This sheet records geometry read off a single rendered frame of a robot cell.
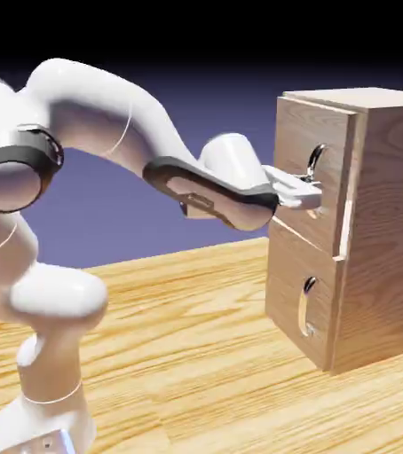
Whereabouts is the wooden door with free handle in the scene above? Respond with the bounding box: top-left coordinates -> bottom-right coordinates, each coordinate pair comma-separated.
264,216 -> 346,372

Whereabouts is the light wooden cabinet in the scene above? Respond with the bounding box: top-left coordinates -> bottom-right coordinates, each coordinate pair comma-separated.
264,86 -> 403,376

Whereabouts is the wooden door with gripped handle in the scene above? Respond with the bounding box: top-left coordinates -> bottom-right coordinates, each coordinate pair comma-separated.
268,95 -> 360,257

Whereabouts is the curved silver handle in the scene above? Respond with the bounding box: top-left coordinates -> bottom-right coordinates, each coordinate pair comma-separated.
302,143 -> 328,218
298,275 -> 319,338

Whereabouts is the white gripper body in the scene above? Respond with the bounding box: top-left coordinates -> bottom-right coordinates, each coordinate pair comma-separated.
262,164 -> 324,211

